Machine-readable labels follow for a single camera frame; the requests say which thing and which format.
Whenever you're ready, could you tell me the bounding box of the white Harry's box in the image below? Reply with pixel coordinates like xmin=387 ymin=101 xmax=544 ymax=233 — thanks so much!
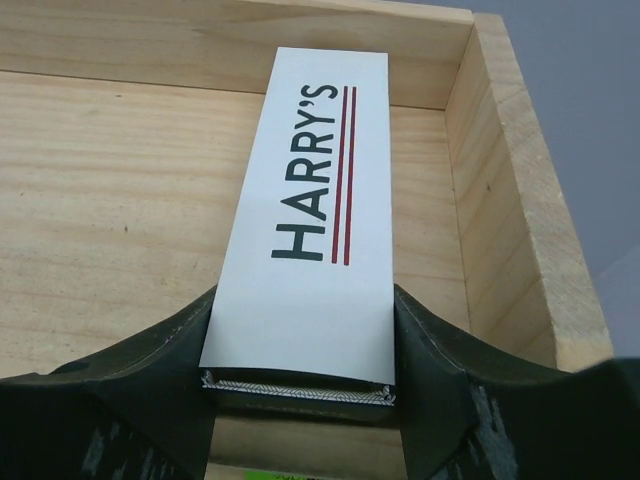
xmin=200 ymin=47 xmax=396 ymax=420

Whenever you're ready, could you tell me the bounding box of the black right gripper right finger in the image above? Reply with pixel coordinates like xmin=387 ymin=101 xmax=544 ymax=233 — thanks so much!
xmin=394 ymin=288 xmax=639 ymax=479

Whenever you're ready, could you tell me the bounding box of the green black Gillette box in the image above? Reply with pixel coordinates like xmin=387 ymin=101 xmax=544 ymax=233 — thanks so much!
xmin=244 ymin=469 xmax=320 ymax=480

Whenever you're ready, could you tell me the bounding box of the light wooden shelf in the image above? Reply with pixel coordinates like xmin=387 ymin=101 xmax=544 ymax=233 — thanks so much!
xmin=1 ymin=1 xmax=613 ymax=479

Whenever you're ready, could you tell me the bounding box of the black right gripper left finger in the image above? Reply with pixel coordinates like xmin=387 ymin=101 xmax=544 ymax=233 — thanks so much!
xmin=1 ymin=290 xmax=217 ymax=479

